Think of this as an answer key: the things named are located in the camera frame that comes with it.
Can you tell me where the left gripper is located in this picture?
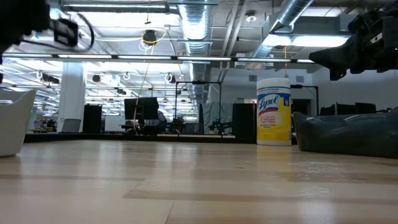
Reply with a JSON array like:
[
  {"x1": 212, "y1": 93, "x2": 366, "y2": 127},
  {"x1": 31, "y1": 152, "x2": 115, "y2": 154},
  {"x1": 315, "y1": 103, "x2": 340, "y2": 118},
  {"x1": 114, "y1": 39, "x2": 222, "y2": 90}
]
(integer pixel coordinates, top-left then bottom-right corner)
[{"x1": 0, "y1": 0, "x2": 51, "y2": 56}]

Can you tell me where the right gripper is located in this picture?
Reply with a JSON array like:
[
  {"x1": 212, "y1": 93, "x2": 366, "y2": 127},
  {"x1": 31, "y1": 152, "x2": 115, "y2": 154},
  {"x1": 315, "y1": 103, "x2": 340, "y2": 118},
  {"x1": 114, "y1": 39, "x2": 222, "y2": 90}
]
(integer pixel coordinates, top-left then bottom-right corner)
[{"x1": 308, "y1": 5, "x2": 398, "y2": 82}]

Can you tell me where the dark grey plastic bin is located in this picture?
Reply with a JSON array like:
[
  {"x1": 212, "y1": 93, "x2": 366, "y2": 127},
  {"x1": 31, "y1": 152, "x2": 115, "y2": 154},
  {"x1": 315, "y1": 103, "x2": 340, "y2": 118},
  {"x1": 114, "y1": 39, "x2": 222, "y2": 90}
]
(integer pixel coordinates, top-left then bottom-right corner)
[{"x1": 292, "y1": 106, "x2": 398, "y2": 160}]

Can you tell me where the Lysol wipes canister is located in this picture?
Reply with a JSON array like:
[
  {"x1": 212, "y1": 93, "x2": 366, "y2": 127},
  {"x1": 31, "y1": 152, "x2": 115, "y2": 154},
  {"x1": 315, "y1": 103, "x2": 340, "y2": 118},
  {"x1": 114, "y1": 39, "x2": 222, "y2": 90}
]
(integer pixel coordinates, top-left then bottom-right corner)
[{"x1": 256, "y1": 77, "x2": 293, "y2": 147}]

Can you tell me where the white building pillar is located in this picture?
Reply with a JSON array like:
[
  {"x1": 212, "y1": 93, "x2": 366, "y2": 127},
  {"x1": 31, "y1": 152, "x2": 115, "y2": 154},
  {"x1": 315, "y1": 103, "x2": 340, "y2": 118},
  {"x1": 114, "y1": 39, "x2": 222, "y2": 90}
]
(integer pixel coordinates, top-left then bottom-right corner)
[{"x1": 57, "y1": 61, "x2": 87, "y2": 134}]

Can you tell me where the light grey plastic bin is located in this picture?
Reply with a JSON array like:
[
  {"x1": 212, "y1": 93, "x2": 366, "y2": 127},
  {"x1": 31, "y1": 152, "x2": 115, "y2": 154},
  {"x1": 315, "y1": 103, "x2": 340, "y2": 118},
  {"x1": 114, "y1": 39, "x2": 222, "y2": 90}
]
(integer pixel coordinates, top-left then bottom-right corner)
[{"x1": 0, "y1": 88, "x2": 37, "y2": 158}]

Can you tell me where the black tall cabinet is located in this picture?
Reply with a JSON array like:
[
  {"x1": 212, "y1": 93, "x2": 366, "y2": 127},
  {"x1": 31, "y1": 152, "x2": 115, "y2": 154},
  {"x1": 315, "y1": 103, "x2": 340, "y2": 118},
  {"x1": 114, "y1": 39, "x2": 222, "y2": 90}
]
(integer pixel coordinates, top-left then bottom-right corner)
[
  {"x1": 82, "y1": 103, "x2": 103, "y2": 134},
  {"x1": 232, "y1": 103, "x2": 257, "y2": 138}
]

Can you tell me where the ceiling light strip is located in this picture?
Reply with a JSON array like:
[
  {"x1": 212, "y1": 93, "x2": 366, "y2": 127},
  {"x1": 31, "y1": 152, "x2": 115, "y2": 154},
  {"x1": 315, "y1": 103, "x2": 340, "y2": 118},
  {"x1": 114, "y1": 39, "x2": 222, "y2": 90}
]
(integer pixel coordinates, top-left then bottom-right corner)
[{"x1": 0, "y1": 53, "x2": 315, "y2": 64}]

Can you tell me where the black background monitor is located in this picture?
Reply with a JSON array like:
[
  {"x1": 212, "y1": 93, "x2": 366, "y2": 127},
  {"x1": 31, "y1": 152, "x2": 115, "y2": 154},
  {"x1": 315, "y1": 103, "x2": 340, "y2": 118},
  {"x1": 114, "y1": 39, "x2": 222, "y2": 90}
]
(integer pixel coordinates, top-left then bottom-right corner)
[{"x1": 124, "y1": 96, "x2": 160, "y2": 121}]

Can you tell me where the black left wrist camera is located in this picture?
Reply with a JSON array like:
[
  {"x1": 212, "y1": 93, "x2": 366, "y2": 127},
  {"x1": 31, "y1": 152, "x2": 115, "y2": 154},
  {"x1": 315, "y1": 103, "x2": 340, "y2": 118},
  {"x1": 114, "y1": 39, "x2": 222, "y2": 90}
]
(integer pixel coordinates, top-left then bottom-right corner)
[{"x1": 49, "y1": 18, "x2": 80, "y2": 49}]

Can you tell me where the silver ventilation duct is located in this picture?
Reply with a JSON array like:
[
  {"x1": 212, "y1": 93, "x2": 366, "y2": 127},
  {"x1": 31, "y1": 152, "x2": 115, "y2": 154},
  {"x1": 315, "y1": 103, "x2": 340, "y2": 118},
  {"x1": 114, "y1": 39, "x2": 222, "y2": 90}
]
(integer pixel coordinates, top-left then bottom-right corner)
[
  {"x1": 177, "y1": 0, "x2": 213, "y2": 57},
  {"x1": 248, "y1": 0, "x2": 315, "y2": 60}
]

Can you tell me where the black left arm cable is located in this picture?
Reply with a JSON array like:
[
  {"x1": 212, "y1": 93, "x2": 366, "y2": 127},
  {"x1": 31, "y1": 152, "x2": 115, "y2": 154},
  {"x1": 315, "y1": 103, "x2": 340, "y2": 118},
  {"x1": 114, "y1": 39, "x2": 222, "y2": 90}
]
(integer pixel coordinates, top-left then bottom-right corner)
[{"x1": 19, "y1": 11, "x2": 96, "y2": 54}]

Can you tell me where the yellow ceiling cord reel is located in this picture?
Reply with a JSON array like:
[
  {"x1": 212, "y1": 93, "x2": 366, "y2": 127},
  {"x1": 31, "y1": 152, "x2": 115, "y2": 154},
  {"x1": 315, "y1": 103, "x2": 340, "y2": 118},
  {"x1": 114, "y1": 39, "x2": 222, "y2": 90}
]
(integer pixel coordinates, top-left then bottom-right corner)
[{"x1": 132, "y1": 29, "x2": 169, "y2": 135}]

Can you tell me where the black background rig frame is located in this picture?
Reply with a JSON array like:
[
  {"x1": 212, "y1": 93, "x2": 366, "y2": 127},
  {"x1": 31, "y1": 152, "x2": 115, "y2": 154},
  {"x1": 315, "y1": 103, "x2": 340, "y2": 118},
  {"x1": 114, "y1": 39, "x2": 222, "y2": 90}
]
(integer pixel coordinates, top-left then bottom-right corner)
[{"x1": 174, "y1": 80, "x2": 223, "y2": 135}]

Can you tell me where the black aluminium rig frame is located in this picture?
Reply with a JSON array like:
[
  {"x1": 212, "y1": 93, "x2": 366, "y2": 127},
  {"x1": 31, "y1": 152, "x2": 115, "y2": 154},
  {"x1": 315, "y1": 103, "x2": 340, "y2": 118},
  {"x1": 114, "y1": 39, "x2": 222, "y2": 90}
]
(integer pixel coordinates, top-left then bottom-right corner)
[{"x1": 23, "y1": 133, "x2": 258, "y2": 145}]

